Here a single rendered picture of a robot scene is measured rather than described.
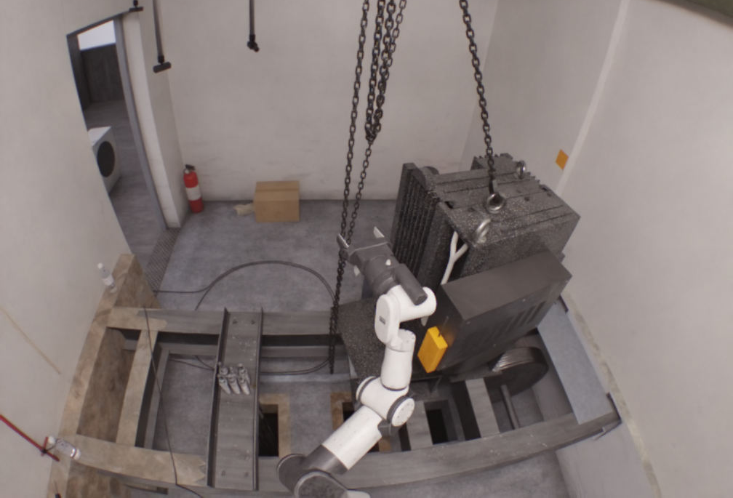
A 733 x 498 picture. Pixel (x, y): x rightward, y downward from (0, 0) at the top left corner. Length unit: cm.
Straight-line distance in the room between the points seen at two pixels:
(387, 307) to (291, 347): 138
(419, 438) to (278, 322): 90
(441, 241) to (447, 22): 238
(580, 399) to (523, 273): 110
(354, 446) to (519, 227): 75
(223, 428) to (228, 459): 14
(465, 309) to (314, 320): 107
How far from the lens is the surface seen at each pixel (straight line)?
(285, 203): 332
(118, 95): 805
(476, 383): 184
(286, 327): 187
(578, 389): 210
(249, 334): 186
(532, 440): 185
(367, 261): 84
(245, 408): 168
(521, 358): 206
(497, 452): 175
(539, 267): 120
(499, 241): 102
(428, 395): 173
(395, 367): 84
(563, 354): 216
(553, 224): 118
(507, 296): 105
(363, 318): 161
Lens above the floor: 222
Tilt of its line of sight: 40 degrees down
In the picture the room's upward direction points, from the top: 7 degrees clockwise
